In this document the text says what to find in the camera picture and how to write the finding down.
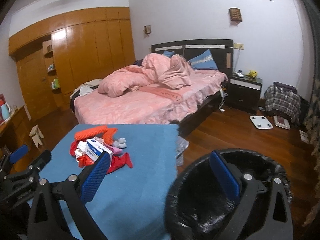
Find white blue medicine box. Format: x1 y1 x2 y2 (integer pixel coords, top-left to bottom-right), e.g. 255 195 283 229
85 139 113 161

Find red cloth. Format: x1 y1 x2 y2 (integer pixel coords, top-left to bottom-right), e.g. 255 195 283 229
69 141 133 174

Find orange foam net sleeve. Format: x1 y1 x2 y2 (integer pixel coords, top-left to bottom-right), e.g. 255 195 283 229
74 125 108 141

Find pink cloth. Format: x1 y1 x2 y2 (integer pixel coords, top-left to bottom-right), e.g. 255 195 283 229
94 137 123 155

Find grey socks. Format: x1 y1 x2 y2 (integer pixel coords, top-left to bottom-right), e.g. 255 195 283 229
113 138 127 149

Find black lined trash bin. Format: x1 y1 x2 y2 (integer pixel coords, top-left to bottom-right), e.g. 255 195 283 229
164 148 292 239

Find wooden side cabinet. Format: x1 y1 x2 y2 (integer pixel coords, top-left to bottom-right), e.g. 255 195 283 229
1 107 33 157

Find small white stool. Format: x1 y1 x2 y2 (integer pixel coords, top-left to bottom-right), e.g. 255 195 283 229
29 125 44 148

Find light blue kettle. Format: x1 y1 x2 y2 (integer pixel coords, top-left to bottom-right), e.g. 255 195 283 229
1 103 10 120

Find blue table cloth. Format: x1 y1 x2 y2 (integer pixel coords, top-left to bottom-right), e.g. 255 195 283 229
27 123 180 240

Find white bathroom scale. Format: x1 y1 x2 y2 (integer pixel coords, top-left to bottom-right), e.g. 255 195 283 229
249 115 273 129

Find red white flat box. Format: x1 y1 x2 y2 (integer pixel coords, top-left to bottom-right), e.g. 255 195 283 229
273 115 291 130

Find clothes pile on bed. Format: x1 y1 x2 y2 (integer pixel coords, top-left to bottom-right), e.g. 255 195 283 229
69 79 102 105

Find wooden wardrobe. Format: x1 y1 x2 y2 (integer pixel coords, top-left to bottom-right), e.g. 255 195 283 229
9 7 135 120

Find black white nightstand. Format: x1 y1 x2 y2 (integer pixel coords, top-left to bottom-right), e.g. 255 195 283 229
226 74 263 114

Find white power strip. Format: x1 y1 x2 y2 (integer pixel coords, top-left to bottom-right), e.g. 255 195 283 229
218 88 226 113

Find yellow plush toy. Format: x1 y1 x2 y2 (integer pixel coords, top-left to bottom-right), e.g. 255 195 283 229
248 70 258 79

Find white phone on nightstand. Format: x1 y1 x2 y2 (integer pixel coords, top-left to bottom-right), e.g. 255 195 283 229
235 70 244 78

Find bed with pink sheet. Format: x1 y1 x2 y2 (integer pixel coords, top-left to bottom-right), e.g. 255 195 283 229
74 70 227 138

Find pink duvet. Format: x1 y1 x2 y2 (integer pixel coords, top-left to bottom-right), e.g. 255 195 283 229
98 53 192 98

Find blue pillow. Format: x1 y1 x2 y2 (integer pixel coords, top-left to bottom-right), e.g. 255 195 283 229
189 49 218 70

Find black headboard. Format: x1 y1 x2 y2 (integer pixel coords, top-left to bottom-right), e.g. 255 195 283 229
151 39 234 77

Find left wall lamp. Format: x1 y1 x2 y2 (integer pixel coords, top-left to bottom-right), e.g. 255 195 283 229
144 25 152 35

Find wall lamp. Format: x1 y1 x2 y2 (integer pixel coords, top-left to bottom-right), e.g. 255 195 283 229
229 7 242 24
144 25 152 35

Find right wall lamp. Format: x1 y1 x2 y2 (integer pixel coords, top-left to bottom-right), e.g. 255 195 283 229
229 7 242 24

